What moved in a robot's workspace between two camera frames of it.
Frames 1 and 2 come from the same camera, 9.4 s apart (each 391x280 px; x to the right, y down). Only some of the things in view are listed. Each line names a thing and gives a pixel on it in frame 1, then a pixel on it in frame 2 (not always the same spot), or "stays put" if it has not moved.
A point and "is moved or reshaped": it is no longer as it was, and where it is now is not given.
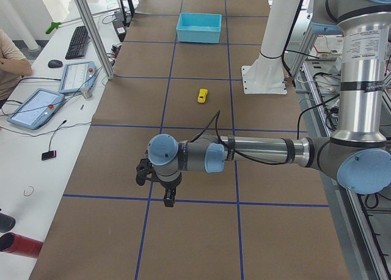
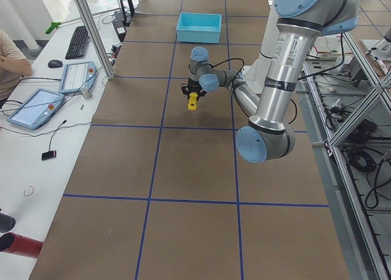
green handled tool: x=54 y=25 stays put
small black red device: x=48 y=154 stays put
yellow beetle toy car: x=203 y=93 is moved or reshaped
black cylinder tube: x=7 y=222 stays put
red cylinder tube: x=13 y=243 stays put
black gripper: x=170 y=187 → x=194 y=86
